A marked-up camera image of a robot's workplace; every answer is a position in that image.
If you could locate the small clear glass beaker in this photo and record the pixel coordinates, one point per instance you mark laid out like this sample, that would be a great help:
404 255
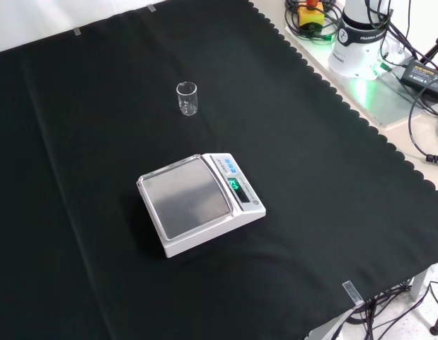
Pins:
187 101

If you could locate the white electronic balance steel pan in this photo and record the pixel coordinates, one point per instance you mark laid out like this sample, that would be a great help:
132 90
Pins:
190 198

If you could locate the black scalloped table cloth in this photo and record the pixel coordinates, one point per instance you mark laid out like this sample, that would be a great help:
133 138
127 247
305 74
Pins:
98 177

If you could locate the grey tape strip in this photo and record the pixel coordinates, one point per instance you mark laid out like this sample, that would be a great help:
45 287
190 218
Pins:
77 31
151 8

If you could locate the yellow emergency stop button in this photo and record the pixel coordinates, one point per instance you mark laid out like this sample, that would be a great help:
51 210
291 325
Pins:
311 14

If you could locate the clear tape strip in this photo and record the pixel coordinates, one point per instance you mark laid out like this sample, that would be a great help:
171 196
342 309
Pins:
353 293

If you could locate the black power adapter brick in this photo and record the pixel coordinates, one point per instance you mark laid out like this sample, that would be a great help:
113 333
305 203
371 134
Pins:
424 76

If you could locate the grey table leg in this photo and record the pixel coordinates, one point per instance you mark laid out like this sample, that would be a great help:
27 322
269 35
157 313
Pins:
418 285

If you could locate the black tripod leg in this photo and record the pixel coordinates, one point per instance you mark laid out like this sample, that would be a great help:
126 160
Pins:
432 46

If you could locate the grey metal base plate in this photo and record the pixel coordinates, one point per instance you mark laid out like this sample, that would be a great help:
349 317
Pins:
385 99

